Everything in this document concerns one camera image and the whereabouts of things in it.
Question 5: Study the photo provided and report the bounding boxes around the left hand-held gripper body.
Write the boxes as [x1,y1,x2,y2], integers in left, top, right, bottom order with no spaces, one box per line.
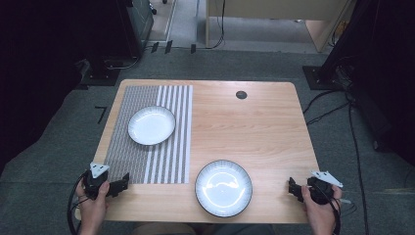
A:
[82,162,111,201]

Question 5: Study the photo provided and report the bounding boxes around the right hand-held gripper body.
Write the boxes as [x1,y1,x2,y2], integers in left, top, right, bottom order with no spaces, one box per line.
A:
[305,169,345,207]

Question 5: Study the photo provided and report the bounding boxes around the person's right hand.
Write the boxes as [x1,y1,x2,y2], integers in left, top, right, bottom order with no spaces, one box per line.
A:
[300,183,344,226]

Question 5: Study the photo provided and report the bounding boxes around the person's left hand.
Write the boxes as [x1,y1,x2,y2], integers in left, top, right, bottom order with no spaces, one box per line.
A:
[75,180,111,223]

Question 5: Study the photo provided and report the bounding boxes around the grey striped placemat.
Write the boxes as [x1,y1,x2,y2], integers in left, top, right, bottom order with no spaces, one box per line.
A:
[104,84,194,185]

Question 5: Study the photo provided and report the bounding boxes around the white plate with dark rim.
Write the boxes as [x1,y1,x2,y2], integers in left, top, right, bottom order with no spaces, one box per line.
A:
[127,105,177,147]
[194,159,254,219]

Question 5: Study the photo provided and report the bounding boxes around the black stand base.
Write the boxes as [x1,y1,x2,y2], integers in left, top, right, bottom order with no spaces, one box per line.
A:
[301,65,346,91]
[79,58,122,87]

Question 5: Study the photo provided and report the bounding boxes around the dark equipment cabinet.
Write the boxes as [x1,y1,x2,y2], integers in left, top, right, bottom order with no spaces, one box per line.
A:
[124,0,155,61]

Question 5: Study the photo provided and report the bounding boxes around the light wooden desk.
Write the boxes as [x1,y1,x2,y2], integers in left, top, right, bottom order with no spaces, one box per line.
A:
[205,0,357,54]

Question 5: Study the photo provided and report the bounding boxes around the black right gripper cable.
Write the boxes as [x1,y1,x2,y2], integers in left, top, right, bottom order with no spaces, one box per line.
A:
[321,185,343,235]

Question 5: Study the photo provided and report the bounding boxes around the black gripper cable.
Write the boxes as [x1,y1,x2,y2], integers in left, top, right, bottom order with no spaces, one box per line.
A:
[67,171,90,235]
[321,185,343,235]

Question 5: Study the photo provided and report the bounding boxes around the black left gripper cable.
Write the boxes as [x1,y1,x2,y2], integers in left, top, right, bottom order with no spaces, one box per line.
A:
[67,171,90,235]

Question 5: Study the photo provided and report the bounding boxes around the long black floor cable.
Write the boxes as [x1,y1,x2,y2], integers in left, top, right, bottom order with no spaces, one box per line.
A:
[346,97,371,235]

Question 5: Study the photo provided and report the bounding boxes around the forked black floor cable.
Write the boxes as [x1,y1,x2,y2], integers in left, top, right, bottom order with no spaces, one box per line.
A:
[302,89,350,127]

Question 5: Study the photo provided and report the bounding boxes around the black hanging cable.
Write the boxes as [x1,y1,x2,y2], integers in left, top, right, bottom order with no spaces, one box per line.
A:
[207,0,227,51]

